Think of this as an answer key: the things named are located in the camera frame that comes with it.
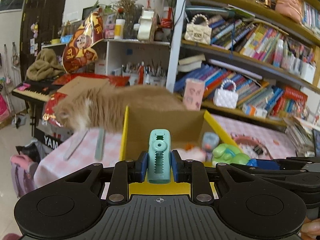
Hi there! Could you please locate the pink purple backpack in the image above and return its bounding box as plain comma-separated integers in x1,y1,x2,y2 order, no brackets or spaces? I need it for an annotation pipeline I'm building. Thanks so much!
10,154,38,198

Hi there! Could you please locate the pink plush chick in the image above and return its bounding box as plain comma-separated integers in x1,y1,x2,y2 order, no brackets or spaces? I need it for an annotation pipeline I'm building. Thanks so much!
174,143,207,162

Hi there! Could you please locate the white quilted pearl handbag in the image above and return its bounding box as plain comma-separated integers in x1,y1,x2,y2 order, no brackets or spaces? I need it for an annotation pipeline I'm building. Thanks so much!
213,79,239,109

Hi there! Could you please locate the stack of picture books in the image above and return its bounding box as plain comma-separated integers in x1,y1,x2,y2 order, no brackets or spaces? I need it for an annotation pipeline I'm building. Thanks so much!
284,118,319,157

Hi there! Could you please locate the pink sticker cup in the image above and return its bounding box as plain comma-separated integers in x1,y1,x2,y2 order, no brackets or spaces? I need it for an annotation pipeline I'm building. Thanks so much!
183,78,205,111

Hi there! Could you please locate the black smartphone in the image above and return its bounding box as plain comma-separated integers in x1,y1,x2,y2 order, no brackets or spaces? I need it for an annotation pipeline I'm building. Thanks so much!
312,129,320,157

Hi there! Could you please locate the red gold foil balloon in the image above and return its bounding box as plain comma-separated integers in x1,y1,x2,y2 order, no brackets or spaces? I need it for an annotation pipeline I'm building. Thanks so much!
62,10,104,73

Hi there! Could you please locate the wooden bookshelf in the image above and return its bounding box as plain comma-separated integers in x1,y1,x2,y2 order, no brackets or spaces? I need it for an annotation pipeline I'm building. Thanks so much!
166,0,319,127

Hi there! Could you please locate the pink plush on top shelf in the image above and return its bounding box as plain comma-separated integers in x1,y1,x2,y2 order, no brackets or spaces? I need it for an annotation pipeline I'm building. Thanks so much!
275,0,303,24

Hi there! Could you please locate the beige blanket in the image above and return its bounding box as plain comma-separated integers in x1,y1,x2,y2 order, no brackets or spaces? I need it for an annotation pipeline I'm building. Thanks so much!
26,48,65,81

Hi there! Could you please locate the grey ruler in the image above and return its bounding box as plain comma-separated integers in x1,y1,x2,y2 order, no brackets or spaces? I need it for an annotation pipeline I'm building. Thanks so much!
94,128,105,161
63,129,88,161

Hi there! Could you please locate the pink checkered table mat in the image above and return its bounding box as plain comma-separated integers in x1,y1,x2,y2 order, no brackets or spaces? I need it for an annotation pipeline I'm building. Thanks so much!
34,115,296,187

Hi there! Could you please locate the red boxed book set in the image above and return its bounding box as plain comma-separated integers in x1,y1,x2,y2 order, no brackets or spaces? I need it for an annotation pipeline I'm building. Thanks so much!
271,85,308,118

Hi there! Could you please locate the cream quilted handbag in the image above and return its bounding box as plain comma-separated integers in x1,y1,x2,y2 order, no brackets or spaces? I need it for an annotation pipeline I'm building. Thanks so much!
184,14,212,45

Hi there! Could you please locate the person's hand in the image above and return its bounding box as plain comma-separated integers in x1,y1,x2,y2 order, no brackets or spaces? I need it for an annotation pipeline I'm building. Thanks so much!
300,217,320,240

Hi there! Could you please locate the orange fluffy cat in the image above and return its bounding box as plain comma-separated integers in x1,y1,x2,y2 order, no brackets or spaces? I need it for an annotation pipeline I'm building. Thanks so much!
53,83,186,133

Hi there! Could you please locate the white pen holder box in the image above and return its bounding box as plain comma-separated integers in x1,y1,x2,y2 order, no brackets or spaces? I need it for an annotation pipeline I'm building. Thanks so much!
300,62,316,84

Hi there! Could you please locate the green frog toy blue cap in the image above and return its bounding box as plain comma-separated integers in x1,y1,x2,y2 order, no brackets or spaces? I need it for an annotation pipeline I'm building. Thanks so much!
212,144,257,167

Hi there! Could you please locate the yellow cardboard box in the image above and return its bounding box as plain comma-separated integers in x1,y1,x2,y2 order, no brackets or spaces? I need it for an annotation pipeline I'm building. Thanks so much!
119,105,243,197

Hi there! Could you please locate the orange white medicine box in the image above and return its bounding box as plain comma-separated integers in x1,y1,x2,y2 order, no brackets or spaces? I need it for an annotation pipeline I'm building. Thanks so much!
242,104,267,119

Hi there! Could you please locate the black binder clip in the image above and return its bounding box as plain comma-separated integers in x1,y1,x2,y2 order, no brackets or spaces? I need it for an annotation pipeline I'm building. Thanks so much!
253,145,264,155

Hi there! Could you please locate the black electric piano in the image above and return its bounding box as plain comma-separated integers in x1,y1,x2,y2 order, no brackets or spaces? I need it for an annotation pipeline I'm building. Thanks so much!
11,80,62,136

